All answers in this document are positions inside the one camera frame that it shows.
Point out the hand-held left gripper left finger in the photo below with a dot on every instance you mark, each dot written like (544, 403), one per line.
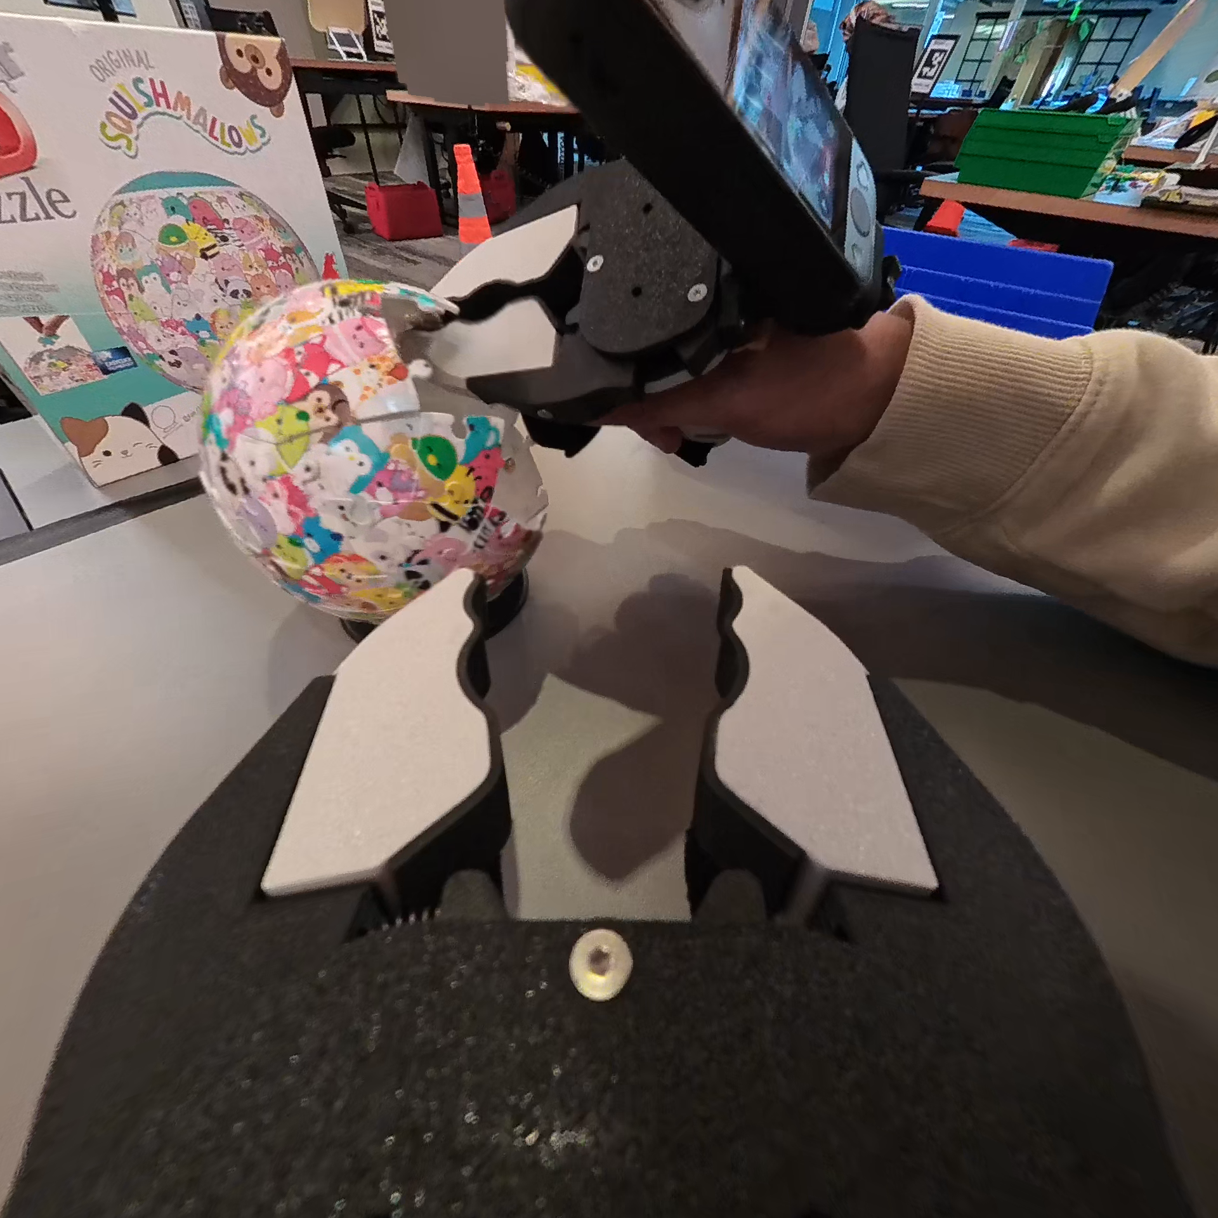
(391, 751)

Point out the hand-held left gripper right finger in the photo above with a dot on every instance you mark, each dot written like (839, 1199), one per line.
(819, 760)

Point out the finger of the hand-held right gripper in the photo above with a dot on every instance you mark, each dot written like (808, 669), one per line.
(520, 251)
(505, 336)

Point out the colourful puzzle ball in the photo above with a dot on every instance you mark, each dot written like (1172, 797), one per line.
(361, 476)

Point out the person's right forearm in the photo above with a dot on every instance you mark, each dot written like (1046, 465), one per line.
(1048, 455)

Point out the black ball stand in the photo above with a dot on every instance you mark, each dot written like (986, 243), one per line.
(505, 604)

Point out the puzzle box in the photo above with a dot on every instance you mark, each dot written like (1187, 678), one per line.
(57, 314)

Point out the person's right hand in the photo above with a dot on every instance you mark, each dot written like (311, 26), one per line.
(800, 390)

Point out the red storage box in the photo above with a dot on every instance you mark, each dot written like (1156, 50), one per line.
(404, 210)
(503, 195)

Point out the orange traffic cone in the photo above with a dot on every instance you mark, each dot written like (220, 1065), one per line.
(471, 204)

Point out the tall black panel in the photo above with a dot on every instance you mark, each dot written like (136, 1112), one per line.
(880, 122)

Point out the printed marker sign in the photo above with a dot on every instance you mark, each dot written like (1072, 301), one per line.
(934, 65)

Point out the green plastic crate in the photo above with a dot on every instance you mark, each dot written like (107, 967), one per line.
(1038, 152)

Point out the blue plastic bin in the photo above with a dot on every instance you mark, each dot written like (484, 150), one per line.
(999, 284)

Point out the wooden table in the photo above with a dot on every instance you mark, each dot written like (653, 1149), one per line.
(1143, 215)

